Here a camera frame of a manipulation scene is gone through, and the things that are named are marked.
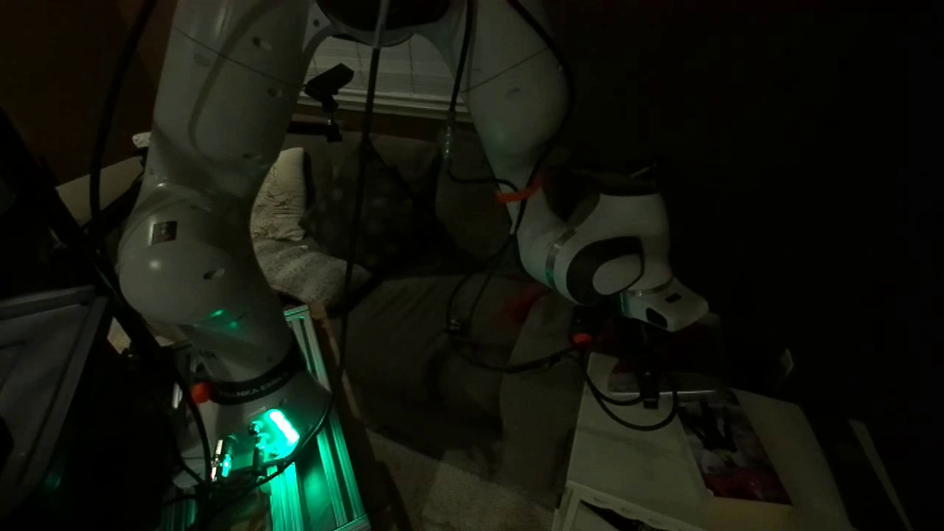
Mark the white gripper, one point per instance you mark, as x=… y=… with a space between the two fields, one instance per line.
x=666 y=302

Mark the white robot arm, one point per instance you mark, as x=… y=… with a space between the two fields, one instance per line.
x=215 y=118

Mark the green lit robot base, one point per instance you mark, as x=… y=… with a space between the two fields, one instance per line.
x=296 y=472

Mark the grey couch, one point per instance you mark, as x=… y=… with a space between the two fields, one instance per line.
x=414 y=344

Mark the dark patterned pillow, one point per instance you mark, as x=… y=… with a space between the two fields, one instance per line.
x=399 y=217

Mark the white pillow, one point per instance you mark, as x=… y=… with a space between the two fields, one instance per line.
x=290 y=246

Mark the red round button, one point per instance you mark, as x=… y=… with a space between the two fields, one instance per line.
x=202 y=394

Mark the dark monitor screen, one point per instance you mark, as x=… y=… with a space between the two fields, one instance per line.
x=39 y=385

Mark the white window frame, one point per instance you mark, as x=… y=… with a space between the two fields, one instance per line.
x=416 y=82

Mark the black camera on stand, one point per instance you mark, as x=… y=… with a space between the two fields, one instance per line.
x=329 y=82

